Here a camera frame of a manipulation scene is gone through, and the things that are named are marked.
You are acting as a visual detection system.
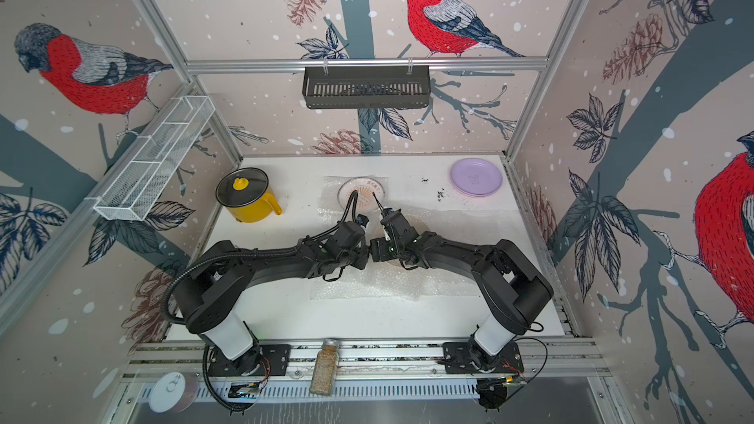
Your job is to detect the purple plate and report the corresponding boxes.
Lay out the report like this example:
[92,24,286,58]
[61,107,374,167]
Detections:
[449,158,505,197]

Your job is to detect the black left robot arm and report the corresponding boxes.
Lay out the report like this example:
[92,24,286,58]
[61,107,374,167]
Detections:
[160,215,369,360]

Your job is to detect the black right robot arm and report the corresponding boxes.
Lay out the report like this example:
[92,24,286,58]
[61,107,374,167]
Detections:
[371,208,554,358]

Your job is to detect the patterned plate in bubble wrap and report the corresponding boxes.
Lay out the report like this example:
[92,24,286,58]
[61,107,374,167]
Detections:
[320,177,387,214]

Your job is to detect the yellow pot with black lid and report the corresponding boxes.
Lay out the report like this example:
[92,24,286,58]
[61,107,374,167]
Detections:
[215,167,283,223]

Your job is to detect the spice jar with granules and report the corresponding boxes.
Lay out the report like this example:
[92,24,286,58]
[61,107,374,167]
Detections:
[309,339,340,397]

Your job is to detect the white tape roll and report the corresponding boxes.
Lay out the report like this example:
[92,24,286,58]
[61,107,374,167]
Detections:
[148,372,199,413]

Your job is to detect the black hanging wire basket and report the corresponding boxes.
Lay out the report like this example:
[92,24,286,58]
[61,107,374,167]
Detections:
[302,66,431,110]

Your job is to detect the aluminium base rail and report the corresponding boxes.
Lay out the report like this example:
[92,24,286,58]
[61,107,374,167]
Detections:
[119,338,611,404]

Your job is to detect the white wire mesh shelf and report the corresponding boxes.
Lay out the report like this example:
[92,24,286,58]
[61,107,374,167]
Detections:
[93,95,216,221]

